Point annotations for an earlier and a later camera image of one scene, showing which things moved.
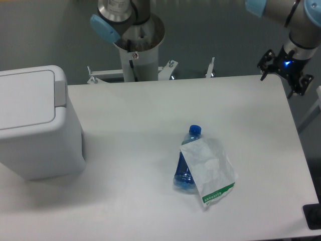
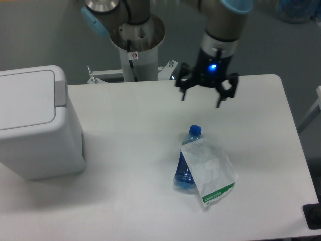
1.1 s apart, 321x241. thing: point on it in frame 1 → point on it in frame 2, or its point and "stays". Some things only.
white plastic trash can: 40,135 stays
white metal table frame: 164,72 stays
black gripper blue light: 289,66 → 212,68
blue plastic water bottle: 182,179 stays
